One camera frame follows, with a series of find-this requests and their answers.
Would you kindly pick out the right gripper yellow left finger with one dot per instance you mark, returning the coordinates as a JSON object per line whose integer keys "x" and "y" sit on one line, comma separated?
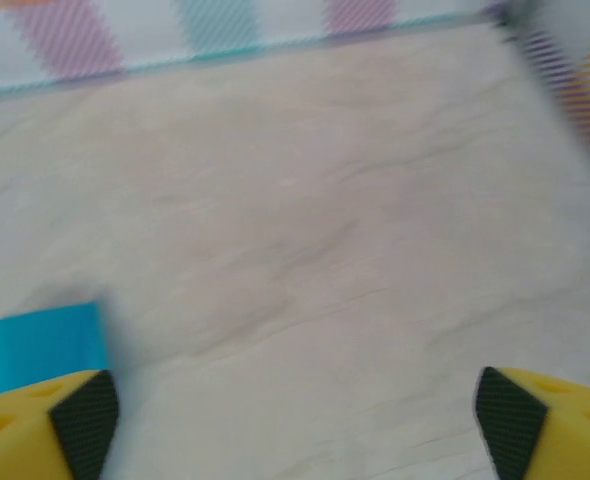
{"x": 25, "y": 430}

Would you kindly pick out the blue cloth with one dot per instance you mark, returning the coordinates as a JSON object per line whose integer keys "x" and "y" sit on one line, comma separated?
{"x": 40, "y": 340}

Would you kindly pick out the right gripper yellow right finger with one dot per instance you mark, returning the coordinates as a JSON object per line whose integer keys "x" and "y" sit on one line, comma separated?
{"x": 565, "y": 430}

